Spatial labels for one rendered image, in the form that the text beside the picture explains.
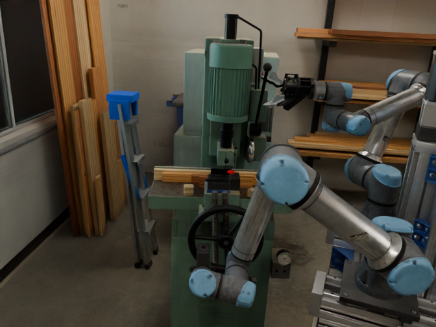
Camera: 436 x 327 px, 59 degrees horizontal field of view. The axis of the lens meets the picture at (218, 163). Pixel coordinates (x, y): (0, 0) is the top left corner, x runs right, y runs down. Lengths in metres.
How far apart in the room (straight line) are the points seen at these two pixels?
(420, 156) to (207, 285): 0.79
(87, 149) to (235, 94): 1.60
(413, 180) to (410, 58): 2.80
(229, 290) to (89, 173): 2.01
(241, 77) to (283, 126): 2.49
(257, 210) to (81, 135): 1.95
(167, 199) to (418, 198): 0.93
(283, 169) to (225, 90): 0.69
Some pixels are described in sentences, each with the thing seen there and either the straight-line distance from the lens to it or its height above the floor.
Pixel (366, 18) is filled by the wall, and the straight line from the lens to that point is 4.01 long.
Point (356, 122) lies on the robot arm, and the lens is 1.49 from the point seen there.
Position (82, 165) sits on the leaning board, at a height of 0.59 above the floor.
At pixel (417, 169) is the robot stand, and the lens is 1.42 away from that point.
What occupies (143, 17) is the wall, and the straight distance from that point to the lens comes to 4.06.
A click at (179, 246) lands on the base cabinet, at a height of 0.67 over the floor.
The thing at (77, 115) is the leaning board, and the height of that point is 0.95.
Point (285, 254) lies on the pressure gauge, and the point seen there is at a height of 0.68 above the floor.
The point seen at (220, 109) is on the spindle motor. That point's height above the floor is 1.25.
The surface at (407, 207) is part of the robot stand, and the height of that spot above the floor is 1.02.
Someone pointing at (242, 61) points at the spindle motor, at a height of 1.44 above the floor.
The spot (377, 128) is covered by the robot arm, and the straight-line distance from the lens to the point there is 1.82.
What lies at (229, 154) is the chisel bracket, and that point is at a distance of 1.66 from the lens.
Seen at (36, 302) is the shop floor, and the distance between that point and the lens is 2.63.
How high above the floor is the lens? 1.57
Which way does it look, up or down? 20 degrees down
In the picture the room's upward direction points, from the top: 3 degrees clockwise
